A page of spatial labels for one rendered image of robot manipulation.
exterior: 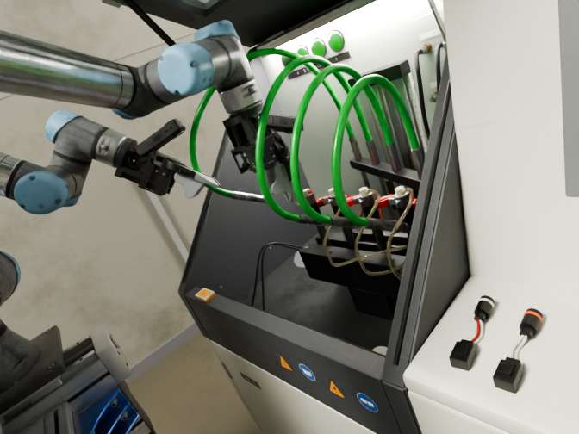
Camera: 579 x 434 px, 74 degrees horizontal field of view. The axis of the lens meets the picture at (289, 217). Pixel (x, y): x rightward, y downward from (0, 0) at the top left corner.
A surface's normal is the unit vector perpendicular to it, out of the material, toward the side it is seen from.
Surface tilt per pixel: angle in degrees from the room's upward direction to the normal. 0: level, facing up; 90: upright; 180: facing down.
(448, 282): 90
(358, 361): 0
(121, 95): 131
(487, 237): 76
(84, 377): 90
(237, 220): 90
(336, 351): 0
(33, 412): 90
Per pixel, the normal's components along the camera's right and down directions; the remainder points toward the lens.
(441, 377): -0.37, -0.86
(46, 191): 0.27, 0.27
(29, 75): 0.81, 0.48
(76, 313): 0.55, 0.11
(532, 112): -0.73, 0.29
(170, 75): -0.33, 0.48
